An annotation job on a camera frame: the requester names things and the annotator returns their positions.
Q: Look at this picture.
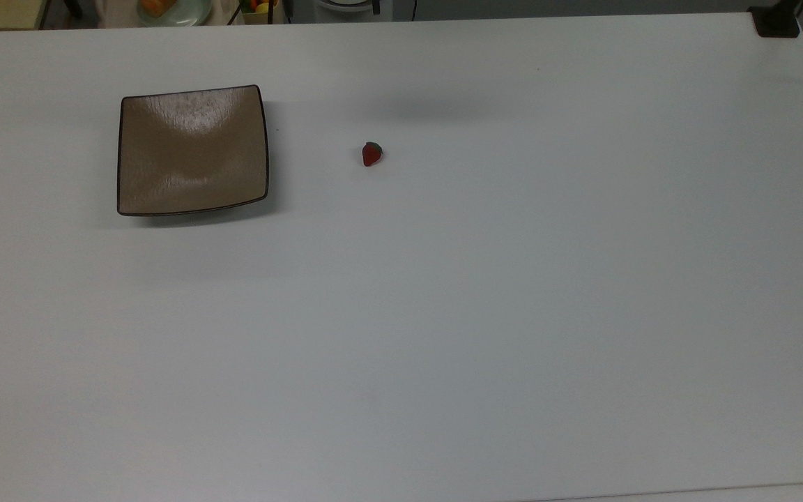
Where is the square brown ceramic plate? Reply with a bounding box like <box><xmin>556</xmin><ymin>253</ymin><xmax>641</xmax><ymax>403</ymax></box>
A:
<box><xmin>116</xmin><ymin>84</ymin><xmax>270</xmax><ymax>217</ymax></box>

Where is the box of toy fruit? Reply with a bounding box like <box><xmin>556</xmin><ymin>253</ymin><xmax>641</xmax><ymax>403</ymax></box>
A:
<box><xmin>237</xmin><ymin>0</ymin><xmax>281</xmax><ymax>26</ymax></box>

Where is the black clamp mount base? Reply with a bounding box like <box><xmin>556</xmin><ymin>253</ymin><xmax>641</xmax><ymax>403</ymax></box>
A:
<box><xmin>749</xmin><ymin>0</ymin><xmax>802</xmax><ymax>38</ymax></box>

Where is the round pale green plate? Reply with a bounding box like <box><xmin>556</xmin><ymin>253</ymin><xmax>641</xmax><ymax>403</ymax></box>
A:
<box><xmin>136</xmin><ymin>0</ymin><xmax>213</xmax><ymax>28</ymax></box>

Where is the white round appliance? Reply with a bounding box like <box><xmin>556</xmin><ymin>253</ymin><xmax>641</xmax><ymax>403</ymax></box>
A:
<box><xmin>314</xmin><ymin>0</ymin><xmax>396</xmax><ymax>22</ymax></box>

